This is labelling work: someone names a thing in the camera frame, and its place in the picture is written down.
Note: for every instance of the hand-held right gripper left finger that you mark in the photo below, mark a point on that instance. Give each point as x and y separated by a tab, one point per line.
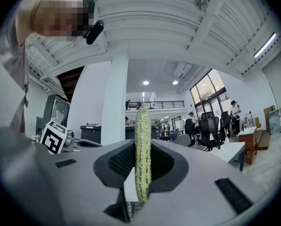
83	173

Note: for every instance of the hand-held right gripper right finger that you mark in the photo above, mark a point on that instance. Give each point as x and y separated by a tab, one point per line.
196	185

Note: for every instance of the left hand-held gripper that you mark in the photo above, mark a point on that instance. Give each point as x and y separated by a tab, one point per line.
52	139

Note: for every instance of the yellow-green sponge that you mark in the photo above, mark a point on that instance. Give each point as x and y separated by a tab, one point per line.
143	149

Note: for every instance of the tall dark appliance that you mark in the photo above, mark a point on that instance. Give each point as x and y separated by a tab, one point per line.
56	112

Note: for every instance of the black low cabinet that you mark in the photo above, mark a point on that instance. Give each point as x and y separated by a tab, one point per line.
90	133

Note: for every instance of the white rectangular washbasin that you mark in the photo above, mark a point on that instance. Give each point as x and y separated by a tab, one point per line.
227	150

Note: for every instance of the grey shell chair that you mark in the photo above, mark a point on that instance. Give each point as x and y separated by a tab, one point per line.
181	139

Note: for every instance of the black mesh office chair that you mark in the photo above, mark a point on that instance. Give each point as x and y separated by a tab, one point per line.
225	123
209	128
190	129

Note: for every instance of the dark wooden staircase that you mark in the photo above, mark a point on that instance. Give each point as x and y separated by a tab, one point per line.
68	83

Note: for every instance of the wooden cabinet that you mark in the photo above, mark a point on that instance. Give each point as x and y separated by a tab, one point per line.
248	148

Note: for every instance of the person's grey printed shirt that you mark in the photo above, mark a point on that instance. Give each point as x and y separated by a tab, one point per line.
18	79

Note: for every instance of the black balcony railing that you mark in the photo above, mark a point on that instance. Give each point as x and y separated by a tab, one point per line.
166	104

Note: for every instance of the large framed window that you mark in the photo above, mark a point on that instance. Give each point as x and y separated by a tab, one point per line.
209	88

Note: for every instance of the grey stone slab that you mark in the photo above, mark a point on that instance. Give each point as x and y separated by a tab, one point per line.
275	122

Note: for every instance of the round ceiling downlight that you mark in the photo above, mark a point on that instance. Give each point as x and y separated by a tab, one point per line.
146	82
175	82

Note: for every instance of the white ceiling air conditioner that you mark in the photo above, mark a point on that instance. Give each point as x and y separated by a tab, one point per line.
182	70

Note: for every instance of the person's head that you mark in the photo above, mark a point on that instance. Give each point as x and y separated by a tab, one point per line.
60	13

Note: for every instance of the fluorescent tube light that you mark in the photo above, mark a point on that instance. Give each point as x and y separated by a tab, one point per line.
265	45

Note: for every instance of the round ceiling device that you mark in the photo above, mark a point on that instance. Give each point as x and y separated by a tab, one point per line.
200	3

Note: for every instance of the black head-worn camera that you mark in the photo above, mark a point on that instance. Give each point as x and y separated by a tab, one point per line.
94	32

